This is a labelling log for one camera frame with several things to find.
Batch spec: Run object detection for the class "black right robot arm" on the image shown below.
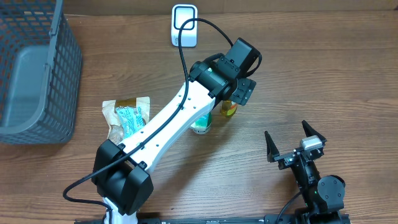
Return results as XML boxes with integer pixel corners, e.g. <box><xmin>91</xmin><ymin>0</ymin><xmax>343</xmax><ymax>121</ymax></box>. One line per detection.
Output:
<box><xmin>264</xmin><ymin>120</ymin><xmax>351</xmax><ymax>224</ymax></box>

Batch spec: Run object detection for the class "white barcode scanner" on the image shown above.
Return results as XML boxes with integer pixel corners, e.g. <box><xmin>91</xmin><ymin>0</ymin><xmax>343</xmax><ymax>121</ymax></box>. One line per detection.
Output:
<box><xmin>171</xmin><ymin>4</ymin><xmax>198</xmax><ymax>47</ymax></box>

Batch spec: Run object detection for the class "green lid white jar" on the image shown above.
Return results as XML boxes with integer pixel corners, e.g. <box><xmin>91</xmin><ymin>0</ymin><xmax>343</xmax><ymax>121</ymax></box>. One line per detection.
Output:
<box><xmin>190</xmin><ymin>113</ymin><xmax>212</xmax><ymax>134</ymax></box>

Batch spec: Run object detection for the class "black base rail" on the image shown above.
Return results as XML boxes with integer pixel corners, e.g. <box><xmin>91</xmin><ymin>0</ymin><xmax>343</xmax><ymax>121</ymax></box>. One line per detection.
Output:
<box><xmin>74</xmin><ymin>214</ymin><xmax>351</xmax><ymax>224</ymax></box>

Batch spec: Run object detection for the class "dark grey mesh basket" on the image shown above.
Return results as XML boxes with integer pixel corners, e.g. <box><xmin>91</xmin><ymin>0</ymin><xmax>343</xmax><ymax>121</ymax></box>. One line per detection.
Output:
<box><xmin>1</xmin><ymin>0</ymin><xmax>83</xmax><ymax>144</ymax></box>

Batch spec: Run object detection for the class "yellow liquid bottle silver cap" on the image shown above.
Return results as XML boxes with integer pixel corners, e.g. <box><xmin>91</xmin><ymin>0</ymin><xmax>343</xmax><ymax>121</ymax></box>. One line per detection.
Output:
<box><xmin>220</xmin><ymin>100</ymin><xmax>238</xmax><ymax>118</ymax></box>

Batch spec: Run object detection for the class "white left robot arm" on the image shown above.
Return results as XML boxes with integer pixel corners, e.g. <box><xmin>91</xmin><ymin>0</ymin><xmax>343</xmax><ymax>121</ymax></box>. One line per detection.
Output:
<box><xmin>91</xmin><ymin>55</ymin><xmax>261</xmax><ymax>223</ymax></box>

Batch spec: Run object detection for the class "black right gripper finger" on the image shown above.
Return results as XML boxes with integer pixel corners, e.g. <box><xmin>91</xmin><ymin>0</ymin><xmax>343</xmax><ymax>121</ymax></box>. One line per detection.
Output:
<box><xmin>264</xmin><ymin>131</ymin><xmax>280</xmax><ymax>162</ymax></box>
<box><xmin>302</xmin><ymin>120</ymin><xmax>326</xmax><ymax>144</ymax></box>

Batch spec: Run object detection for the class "brown teal snack bag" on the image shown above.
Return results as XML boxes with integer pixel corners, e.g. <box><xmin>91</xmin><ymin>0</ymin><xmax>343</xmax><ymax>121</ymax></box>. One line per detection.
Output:
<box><xmin>102</xmin><ymin>96</ymin><xmax>150</xmax><ymax>144</ymax></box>

